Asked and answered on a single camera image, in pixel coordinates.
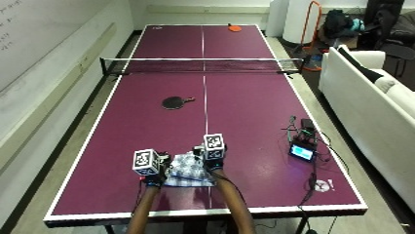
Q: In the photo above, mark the black table tennis net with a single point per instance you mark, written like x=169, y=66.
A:
x=202, y=65

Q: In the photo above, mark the person's right hand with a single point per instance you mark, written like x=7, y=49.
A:
x=213, y=162

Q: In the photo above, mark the orange table tennis paddle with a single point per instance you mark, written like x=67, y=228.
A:
x=234, y=28

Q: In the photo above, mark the black office chair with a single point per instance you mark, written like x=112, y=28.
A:
x=395, y=39

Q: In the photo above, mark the white marker cube left glove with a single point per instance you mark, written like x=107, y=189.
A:
x=145, y=161

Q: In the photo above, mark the person's left hand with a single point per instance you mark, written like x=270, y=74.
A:
x=156, y=172

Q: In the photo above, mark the white marker cube right glove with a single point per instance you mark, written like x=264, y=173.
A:
x=214, y=146

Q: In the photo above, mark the white marker cube glove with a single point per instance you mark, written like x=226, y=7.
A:
x=214, y=146
x=145, y=161

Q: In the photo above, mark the white cylindrical column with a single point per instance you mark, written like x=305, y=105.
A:
x=298, y=19

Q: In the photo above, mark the blue white patterned cloth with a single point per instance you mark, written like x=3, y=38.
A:
x=188, y=170

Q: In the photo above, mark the black table tennis paddle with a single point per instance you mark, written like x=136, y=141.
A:
x=175, y=102

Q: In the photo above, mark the white sticker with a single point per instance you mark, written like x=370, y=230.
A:
x=323, y=185

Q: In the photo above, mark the whiteboard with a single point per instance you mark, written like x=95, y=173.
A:
x=39, y=35

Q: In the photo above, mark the small screen electronics device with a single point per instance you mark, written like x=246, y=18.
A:
x=302, y=143

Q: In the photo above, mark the orange metal frame stand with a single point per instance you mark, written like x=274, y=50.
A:
x=312, y=35

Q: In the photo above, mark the white sofa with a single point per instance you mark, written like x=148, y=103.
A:
x=371, y=107

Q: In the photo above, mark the black bag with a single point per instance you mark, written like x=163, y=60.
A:
x=341, y=21

